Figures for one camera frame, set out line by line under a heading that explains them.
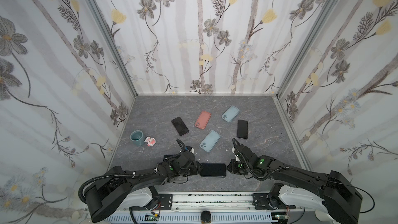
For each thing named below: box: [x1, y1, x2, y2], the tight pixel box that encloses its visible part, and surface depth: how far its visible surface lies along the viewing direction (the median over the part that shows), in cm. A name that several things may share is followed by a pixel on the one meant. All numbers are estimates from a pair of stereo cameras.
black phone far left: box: [171, 116, 190, 136], surface depth 104 cm
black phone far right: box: [236, 119, 249, 140], surface depth 104 cm
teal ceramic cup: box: [129, 130, 146, 146], surface depth 92 cm
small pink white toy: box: [144, 136, 156, 147], surface depth 94 cm
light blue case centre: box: [199, 129, 221, 153], surface depth 98 cm
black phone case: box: [199, 162, 227, 178], surface depth 84 cm
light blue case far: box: [221, 105, 240, 123], surface depth 111 cm
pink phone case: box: [194, 110, 212, 130], surface depth 109 cm
